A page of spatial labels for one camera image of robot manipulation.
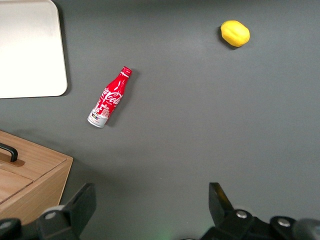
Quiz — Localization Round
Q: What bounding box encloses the wooden drawer cabinet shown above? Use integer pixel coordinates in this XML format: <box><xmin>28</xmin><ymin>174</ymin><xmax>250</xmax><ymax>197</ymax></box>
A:
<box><xmin>0</xmin><ymin>129</ymin><xmax>74</xmax><ymax>227</ymax></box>

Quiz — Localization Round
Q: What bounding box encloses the beige plastic tray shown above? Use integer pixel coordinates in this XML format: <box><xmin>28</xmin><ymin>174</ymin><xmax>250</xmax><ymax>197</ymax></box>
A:
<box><xmin>0</xmin><ymin>0</ymin><xmax>69</xmax><ymax>99</ymax></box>

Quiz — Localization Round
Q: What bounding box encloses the red coke bottle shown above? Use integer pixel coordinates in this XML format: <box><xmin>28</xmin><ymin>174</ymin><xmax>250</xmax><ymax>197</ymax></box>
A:
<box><xmin>87</xmin><ymin>66</ymin><xmax>133</xmax><ymax>129</ymax></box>

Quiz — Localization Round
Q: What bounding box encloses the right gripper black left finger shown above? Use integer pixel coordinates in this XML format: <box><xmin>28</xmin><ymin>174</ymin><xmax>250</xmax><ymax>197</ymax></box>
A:
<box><xmin>37</xmin><ymin>182</ymin><xmax>97</xmax><ymax>240</ymax></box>

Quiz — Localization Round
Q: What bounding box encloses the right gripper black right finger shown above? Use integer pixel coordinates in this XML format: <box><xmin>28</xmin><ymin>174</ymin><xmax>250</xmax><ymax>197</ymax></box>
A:
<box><xmin>199</xmin><ymin>182</ymin><xmax>272</xmax><ymax>240</ymax></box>

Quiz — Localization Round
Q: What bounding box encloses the yellow lemon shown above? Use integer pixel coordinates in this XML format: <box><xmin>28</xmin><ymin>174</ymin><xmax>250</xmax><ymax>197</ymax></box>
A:
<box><xmin>220</xmin><ymin>20</ymin><xmax>251</xmax><ymax>48</ymax></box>

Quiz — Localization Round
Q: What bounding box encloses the black upper drawer handle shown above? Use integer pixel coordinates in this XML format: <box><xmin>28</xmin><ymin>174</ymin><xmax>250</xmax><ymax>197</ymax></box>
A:
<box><xmin>0</xmin><ymin>142</ymin><xmax>19</xmax><ymax>163</ymax></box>

